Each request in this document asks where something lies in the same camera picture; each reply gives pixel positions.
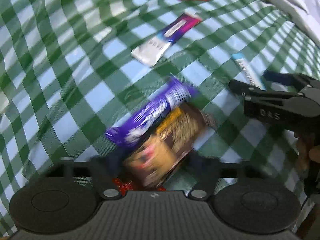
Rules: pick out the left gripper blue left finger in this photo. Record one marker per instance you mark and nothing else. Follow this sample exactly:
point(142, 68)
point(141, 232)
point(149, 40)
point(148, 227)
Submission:
point(114, 161)

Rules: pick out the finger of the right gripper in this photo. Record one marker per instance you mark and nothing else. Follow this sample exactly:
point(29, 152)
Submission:
point(282, 78)

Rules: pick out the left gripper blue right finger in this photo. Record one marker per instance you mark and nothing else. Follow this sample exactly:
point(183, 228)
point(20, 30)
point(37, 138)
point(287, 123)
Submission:
point(196, 164)

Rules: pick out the small red candy pack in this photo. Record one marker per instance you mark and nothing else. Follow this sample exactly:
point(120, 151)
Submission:
point(133, 185)

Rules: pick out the purple chocolate wrapper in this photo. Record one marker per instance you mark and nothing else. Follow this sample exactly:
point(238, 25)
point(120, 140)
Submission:
point(173, 95)

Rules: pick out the dark brown chocolate bar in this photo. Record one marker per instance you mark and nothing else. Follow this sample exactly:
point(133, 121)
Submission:
point(160, 154)

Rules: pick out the light blue snack stick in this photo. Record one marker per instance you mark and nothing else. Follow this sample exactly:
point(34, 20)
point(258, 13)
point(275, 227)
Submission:
point(248, 71)

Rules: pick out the white purple pink bar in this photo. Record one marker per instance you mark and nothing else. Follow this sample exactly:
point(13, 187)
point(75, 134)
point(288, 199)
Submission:
point(152, 50)

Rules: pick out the person's right hand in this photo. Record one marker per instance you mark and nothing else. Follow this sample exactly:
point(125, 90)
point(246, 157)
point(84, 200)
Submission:
point(308, 151)

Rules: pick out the green checkered sofa cover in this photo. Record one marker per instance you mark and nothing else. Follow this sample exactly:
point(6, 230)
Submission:
point(67, 75)

